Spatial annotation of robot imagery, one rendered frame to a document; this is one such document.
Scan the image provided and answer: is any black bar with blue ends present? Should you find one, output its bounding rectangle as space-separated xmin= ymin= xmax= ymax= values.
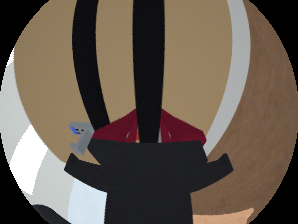
xmin=132 ymin=0 xmax=165 ymax=143

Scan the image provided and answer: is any black bar with green ends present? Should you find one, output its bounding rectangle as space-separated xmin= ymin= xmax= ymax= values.
xmin=72 ymin=0 xmax=110 ymax=131

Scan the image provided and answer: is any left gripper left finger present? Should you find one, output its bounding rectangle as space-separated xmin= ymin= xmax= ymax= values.
xmin=91 ymin=109 xmax=138 ymax=143

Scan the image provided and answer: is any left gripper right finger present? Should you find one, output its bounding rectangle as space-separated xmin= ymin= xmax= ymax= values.
xmin=160 ymin=109 xmax=207 ymax=146

